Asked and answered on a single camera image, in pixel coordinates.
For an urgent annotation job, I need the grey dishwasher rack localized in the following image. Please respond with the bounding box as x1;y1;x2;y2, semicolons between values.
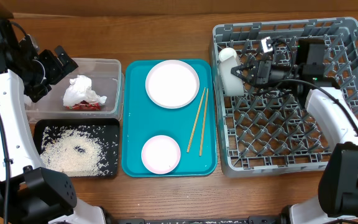
210;17;358;177

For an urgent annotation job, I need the pink bowl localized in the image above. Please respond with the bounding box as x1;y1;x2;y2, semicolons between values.
141;135;181;175

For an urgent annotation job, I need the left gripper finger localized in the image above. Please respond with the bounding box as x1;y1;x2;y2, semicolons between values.
55;45;78;77
31;83;52;103

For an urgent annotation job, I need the small grey bowl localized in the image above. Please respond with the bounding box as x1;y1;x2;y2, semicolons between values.
219;56;244;96

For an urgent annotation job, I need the clear plastic bin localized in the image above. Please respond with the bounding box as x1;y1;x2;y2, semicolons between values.
25;58;124;123

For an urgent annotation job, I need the wooden chopstick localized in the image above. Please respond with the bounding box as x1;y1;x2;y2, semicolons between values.
186;87;206;153
199;88;209;157

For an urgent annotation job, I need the black plastic tray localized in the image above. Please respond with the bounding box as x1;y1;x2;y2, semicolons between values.
32;118;121;179

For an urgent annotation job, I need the white paper cup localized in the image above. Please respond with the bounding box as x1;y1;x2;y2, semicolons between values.
218;47;237;62

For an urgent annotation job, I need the white napkin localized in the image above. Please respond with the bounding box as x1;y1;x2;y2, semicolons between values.
63;75;107;106

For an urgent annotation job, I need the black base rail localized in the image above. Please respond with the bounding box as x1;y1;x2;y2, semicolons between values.
115;215;288;224

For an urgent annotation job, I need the teal serving tray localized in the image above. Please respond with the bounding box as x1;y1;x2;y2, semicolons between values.
121;59;218;177

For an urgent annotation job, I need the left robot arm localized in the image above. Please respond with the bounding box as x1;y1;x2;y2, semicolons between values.
0;19;114;223

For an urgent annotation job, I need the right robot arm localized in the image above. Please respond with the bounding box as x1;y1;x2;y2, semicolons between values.
230;38;358;223

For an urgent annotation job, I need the white round plate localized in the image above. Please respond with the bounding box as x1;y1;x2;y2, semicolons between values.
145;60;200;109

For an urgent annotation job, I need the pile of rice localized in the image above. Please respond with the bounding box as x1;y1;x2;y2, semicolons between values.
39;124;119;177

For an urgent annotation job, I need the red snack wrapper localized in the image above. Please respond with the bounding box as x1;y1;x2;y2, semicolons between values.
67;102;101;111

